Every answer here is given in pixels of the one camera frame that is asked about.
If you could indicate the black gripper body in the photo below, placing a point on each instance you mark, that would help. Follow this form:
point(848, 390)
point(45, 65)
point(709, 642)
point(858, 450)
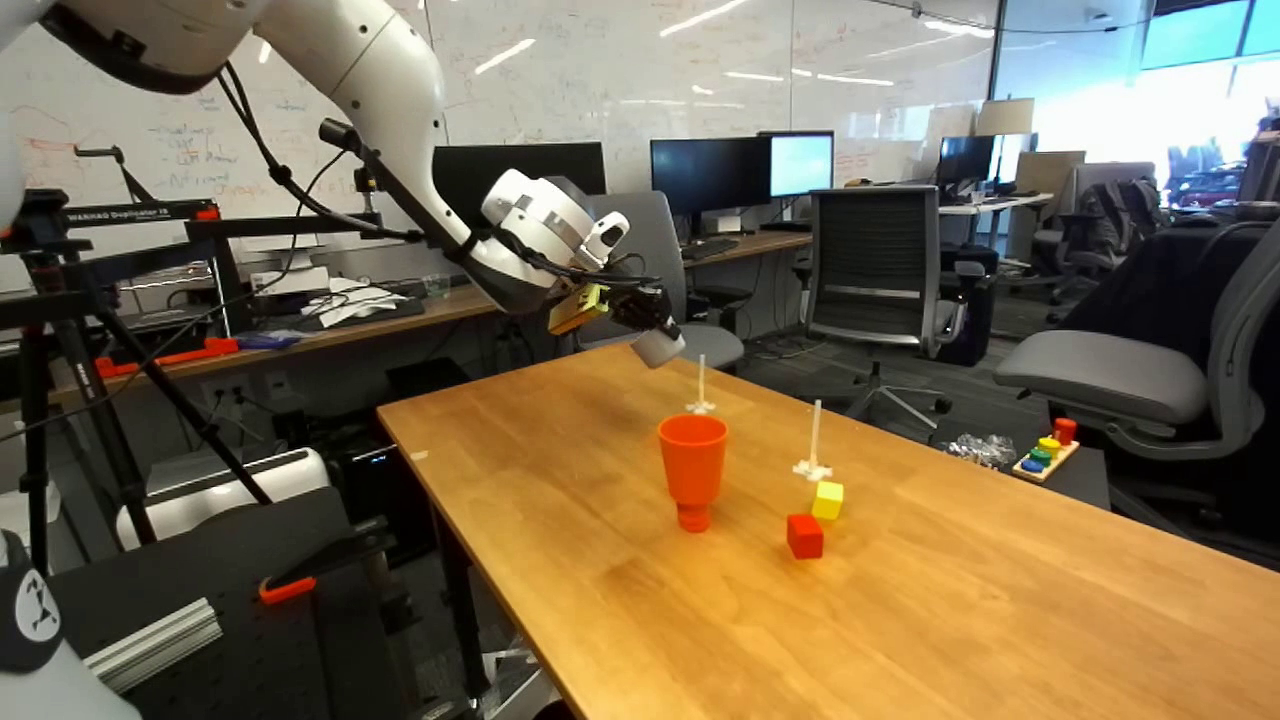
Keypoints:
point(643, 306)

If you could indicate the gray measuring cup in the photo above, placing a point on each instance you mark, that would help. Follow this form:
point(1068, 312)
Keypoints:
point(661, 354)

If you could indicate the yellow block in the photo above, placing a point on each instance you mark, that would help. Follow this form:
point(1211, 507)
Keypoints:
point(829, 501)

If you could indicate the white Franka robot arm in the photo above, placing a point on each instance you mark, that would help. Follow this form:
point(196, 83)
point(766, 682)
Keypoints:
point(372, 65)

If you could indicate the orange plastic cup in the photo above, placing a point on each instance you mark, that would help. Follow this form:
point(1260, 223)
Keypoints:
point(695, 460)

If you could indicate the long wooden desk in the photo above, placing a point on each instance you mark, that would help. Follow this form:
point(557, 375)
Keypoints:
point(442, 309)

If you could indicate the lit computer monitor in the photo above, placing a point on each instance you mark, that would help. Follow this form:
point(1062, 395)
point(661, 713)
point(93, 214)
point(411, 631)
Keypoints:
point(803, 164)

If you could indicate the black mesh office chair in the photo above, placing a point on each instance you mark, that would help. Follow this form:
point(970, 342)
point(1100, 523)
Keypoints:
point(875, 264)

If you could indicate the red block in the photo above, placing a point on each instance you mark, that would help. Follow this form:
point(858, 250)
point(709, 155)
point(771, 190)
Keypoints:
point(804, 533)

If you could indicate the white paper pile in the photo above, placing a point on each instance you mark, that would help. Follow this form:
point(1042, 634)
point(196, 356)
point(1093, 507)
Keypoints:
point(342, 306)

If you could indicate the clear plastic bag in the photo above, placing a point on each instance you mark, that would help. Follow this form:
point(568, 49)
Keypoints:
point(980, 450)

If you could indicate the dark background monitor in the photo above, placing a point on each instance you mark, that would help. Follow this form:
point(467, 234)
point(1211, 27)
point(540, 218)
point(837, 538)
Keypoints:
point(962, 161)

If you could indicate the wooden background desk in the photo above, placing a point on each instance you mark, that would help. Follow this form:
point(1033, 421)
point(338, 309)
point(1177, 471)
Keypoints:
point(994, 207)

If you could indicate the colourful stacking toy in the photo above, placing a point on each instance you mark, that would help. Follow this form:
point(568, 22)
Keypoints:
point(1047, 454)

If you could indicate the beige lamp shade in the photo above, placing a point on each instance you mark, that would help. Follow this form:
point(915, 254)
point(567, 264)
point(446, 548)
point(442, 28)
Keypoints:
point(1005, 118)

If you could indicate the silver monitor back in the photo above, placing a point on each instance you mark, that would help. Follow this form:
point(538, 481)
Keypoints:
point(1051, 175)

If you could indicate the white foam roll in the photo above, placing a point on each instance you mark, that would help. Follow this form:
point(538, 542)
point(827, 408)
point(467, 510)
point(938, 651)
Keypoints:
point(227, 495)

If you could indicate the dark background office chair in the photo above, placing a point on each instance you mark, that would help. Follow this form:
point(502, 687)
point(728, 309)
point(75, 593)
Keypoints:
point(1114, 214)

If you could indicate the red orange bar clamp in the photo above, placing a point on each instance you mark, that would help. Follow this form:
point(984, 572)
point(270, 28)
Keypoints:
point(165, 356)

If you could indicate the black cart platform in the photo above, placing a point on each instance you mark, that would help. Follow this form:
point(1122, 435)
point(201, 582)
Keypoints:
point(201, 562)

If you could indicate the gray metal tube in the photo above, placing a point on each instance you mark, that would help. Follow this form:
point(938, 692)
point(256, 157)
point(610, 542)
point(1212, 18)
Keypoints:
point(155, 645)

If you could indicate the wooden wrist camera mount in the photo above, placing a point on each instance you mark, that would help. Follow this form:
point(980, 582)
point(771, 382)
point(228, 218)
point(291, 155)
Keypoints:
point(577, 312)

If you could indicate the black stereo camera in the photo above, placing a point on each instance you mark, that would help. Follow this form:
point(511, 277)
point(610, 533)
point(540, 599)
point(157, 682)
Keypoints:
point(338, 134)

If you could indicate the black camera tripod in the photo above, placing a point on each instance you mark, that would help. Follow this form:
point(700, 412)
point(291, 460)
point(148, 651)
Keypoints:
point(37, 424)

